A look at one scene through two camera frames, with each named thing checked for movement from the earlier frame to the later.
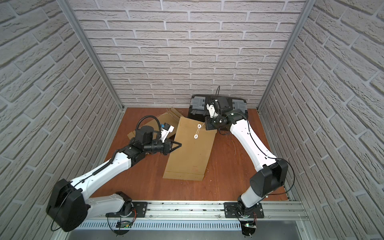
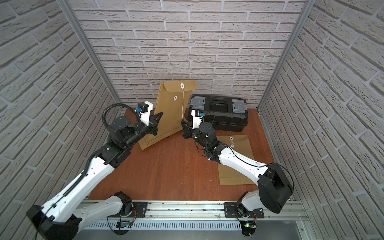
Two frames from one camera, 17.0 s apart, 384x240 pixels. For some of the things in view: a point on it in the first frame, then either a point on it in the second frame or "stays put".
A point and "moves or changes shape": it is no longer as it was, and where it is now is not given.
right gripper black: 209,126 -> 187,130
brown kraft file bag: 171,117 moves or changes shape
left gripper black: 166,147 -> 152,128
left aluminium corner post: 68,8 stays put
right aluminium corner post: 306,9 stays put
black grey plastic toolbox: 197,108 stays put
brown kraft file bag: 190,151 -> 228,176
